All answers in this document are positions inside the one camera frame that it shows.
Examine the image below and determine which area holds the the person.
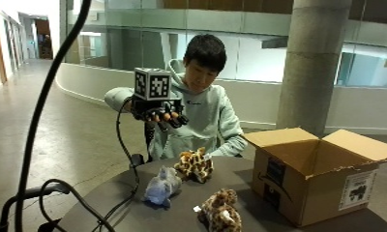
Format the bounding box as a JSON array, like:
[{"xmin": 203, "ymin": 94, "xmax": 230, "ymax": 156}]
[{"xmin": 103, "ymin": 33, "xmax": 250, "ymax": 161}]

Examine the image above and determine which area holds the white marker cube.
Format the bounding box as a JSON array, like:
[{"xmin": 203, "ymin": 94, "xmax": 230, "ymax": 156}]
[{"xmin": 134, "ymin": 67, "xmax": 175, "ymax": 102}]

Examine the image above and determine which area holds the spotted giraffe soft toy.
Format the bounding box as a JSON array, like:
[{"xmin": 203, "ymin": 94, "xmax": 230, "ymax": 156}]
[
  {"xmin": 192, "ymin": 188, "xmax": 244, "ymax": 232},
  {"xmin": 174, "ymin": 146, "xmax": 215, "ymax": 185}
]

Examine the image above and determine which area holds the pale blue soft toy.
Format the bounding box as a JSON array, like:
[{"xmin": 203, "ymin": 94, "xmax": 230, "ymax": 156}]
[{"xmin": 142, "ymin": 164, "xmax": 183, "ymax": 209}]

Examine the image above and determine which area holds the concrete pillar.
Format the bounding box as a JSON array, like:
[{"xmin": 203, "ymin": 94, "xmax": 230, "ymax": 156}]
[{"xmin": 275, "ymin": 0, "xmax": 355, "ymax": 137}]

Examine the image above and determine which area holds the open cardboard box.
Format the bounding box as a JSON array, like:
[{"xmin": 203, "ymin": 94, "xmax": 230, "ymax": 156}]
[{"xmin": 242, "ymin": 127, "xmax": 387, "ymax": 228}]

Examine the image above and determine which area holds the black glove cable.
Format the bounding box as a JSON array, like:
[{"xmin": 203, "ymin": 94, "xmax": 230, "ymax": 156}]
[{"xmin": 91, "ymin": 96, "xmax": 142, "ymax": 232}]

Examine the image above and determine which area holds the thick black cable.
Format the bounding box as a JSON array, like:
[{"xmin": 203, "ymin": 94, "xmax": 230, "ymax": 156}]
[{"xmin": 14, "ymin": 0, "xmax": 94, "ymax": 232}]

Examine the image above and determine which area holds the black looped cable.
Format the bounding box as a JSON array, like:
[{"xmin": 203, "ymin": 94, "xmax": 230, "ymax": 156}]
[{"xmin": 0, "ymin": 178, "xmax": 118, "ymax": 232}]

